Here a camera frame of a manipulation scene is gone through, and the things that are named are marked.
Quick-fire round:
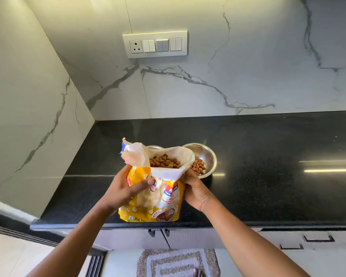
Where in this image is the person's right forearm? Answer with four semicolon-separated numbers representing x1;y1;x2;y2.
201;196;311;277

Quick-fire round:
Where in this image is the person's left forearm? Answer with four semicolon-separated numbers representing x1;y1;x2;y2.
26;200;119;277

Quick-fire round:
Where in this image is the person's right hand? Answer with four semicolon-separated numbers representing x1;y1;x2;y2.
180;167;217;214

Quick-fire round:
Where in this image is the person's left hand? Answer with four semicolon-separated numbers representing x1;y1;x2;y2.
99;164;156;213

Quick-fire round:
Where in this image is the white base cabinet door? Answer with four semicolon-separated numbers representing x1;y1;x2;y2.
161;229;228;249
92;229;169;251

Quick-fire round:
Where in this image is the white switch panel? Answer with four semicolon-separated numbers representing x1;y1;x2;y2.
122;30;188;59

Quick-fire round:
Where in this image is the yellow dog food bag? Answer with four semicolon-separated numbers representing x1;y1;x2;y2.
118;137;196;223

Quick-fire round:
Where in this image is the beige patterned floor mat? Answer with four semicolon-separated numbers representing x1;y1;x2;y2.
136;248;221;277

